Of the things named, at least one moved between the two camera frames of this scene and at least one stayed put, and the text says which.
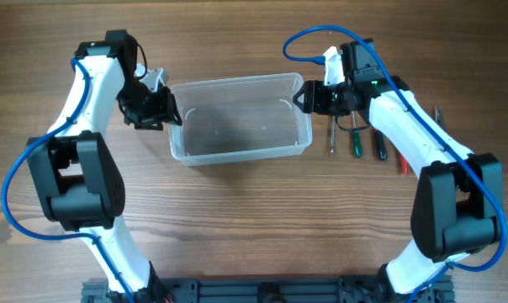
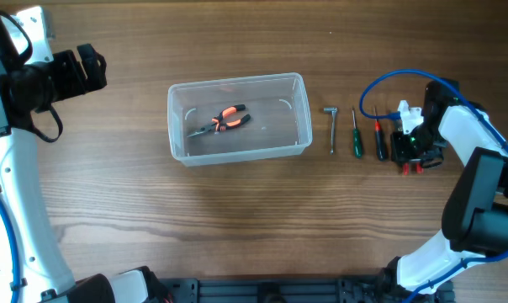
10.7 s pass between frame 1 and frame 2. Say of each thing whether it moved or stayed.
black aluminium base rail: stayed
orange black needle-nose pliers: moved
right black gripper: moved
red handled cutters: stayed
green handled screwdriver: stayed
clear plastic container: stayed
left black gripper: moved
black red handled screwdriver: stayed
